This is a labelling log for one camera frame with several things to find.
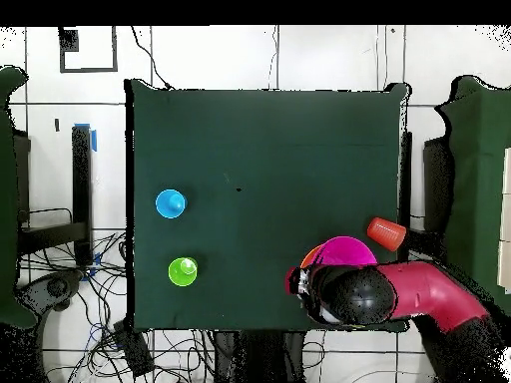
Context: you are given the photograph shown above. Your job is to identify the green cup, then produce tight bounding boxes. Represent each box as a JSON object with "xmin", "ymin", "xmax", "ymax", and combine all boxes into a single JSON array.
[{"xmin": 168, "ymin": 256, "xmax": 199, "ymax": 288}]

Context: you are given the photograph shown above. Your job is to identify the black upright bar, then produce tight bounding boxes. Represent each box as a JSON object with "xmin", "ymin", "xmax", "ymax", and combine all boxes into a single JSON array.
[{"xmin": 398, "ymin": 130, "xmax": 413, "ymax": 262}]

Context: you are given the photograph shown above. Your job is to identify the large pink bowl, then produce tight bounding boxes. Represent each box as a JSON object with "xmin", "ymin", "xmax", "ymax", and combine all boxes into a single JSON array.
[{"xmin": 313, "ymin": 235, "xmax": 379, "ymax": 268}]

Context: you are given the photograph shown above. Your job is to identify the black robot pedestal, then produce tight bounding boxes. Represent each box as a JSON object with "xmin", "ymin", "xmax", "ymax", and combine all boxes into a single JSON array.
[{"xmin": 213, "ymin": 330, "xmax": 306, "ymax": 383}]

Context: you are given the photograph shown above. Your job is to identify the black L-shaped frame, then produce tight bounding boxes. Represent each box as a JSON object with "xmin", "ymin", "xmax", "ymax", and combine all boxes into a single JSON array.
[{"xmin": 17, "ymin": 125, "xmax": 94, "ymax": 267}]

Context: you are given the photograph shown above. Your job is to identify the large orange bowl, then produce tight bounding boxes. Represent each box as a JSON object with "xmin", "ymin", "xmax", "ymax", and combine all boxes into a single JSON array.
[{"xmin": 298, "ymin": 243, "xmax": 325, "ymax": 270}]

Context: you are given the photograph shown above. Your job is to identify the black power strip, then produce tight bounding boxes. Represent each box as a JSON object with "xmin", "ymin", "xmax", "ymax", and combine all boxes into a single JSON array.
[{"xmin": 112, "ymin": 318, "xmax": 156, "ymax": 378}]

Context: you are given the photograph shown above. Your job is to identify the dark green tablecloth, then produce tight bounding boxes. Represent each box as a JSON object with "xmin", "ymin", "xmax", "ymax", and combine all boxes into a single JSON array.
[{"xmin": 124, "ymin": 78, "xmax": 410, "ymax": 334}]

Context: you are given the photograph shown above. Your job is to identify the floor cable tangle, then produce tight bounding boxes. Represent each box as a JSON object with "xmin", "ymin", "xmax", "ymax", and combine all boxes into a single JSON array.
[{"xmin": 19, "ymin": 230, "xmax": 217, "ymax": 383}]

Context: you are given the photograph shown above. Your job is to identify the red-orange cup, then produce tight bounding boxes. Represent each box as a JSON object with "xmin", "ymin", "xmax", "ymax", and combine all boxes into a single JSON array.
[{"xmin": 365, "ymin": 216, "xmax": 408, "ymax": 253}]

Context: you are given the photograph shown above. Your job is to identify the green covered side table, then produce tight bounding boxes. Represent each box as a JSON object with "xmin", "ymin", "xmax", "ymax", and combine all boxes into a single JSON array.
[
  {"xmin": 432, "ymin": 75, "xmax": 511, "ymax": 316},
  {"xmin": 0, "ymin": 65, "xmax": 39, "ymax": 330}
]

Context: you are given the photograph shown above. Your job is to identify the light blue cup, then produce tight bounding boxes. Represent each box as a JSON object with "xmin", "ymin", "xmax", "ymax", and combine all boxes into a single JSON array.
[{"xmin": 154, "ymin": 188, "xmax": 189, "ymax": 220}]

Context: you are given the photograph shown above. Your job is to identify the black stand base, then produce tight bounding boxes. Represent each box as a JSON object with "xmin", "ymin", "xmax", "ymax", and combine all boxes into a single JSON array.
[{"xmin": 19, "ymin": 268, "xmax": 85, "ymax": 314}]

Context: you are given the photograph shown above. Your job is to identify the white boxes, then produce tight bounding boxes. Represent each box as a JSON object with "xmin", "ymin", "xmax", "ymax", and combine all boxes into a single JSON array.
[{"xmin": 496, "ymin": 147, "xmax": 511, "ymax": 296}]

